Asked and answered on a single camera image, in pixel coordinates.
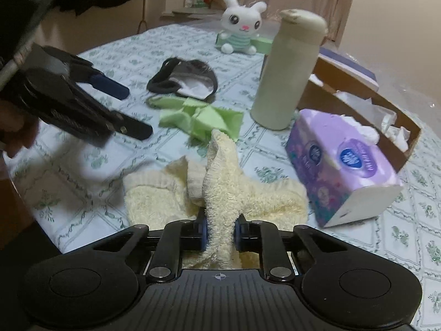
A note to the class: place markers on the blue white flat box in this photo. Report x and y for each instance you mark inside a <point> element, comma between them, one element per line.
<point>348,63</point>

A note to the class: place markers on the cream terry towel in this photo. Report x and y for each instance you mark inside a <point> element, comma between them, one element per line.
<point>220,186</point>

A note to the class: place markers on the person's left hand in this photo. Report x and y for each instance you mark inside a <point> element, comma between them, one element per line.
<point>17,131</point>

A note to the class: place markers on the cream white bottle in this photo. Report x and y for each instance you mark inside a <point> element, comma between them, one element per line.
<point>286,76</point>

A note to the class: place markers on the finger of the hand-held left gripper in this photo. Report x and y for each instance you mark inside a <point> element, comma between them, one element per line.
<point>137,129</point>
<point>110,86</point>

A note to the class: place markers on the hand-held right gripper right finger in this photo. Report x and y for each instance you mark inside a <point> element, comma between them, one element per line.
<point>237,238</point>

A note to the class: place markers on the purple tissue pack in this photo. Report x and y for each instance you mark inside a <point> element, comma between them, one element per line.
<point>330,165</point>

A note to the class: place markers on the small green box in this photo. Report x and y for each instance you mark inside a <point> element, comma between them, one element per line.
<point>263,44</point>

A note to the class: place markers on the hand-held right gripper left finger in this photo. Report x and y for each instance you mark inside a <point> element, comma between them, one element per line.
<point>204,239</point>

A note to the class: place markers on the brown cardboard box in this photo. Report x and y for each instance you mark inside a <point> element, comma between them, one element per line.
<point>330,96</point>

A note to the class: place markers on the crumpled white tissue paper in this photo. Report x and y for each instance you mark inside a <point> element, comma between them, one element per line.
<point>375,117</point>

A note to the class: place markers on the white bunny plush toy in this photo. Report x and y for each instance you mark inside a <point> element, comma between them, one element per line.
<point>241,20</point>

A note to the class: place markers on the light green cloth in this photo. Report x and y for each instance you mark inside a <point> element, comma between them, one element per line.
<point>206,119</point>

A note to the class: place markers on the black and white cloth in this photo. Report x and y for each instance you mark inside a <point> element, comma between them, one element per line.
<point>193,67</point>

